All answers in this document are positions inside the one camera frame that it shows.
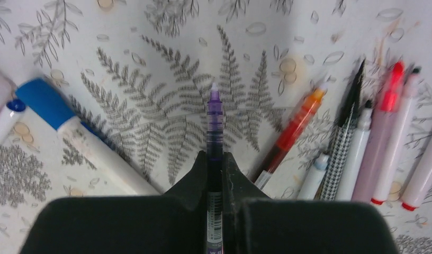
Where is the black cap white marker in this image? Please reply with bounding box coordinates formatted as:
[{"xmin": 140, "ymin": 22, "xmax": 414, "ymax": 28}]
[{"xmin": 335, "ymin": 99, "xmax": 373, "ymax": 201}]

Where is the white pen blue cap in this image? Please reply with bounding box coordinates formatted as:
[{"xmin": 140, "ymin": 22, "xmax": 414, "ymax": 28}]
[{"xmin": 0, "ymin": 98, "xmax": 26, "ymax": 145}]

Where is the green cap pen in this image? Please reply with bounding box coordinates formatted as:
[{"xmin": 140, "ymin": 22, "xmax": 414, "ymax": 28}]
[{"xmin": 297, "ymin": 153, "xmax": 329, "ymax": 200}]

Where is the houndstooth pattern pen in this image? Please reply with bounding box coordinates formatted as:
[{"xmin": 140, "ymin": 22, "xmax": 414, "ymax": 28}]
[{"xmin": 319, "ymin": 60, "xmax": 365, "ymax": 201}]

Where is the orange red ink pen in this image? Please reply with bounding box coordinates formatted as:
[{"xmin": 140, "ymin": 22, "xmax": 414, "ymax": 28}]
[{"xmin": 254, "ymin": 81, "xmax": 329, "ymax": 190}]

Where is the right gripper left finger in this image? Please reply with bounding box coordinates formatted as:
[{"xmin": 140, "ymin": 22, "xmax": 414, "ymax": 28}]
[{"xmin": 20, "ymin": 151, "xmax": 206, "ymax": 253}]

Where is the blue cap white marker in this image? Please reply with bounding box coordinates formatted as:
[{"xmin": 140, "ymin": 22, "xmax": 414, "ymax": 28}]
[{"xmin": 15, "ymin": 78, "xmax": 160, "ymax": 195}]

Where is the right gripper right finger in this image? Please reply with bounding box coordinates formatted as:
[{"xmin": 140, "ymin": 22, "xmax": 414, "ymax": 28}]
[{"xmin": 222, "ymin": 152, "xmax": 398, "ymax": 253}]

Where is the translucent pink pen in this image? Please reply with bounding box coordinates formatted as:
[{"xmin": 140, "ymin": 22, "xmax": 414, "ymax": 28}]
[{"xmin": 352, "ymin": 60, "xmax": 405, "ymax": 203}]

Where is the purple ink gel pen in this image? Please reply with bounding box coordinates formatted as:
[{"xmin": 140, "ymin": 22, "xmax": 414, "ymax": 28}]
[{"xmin": 206, "ymin": 83, "xmax": 223, "ymax": 253}]

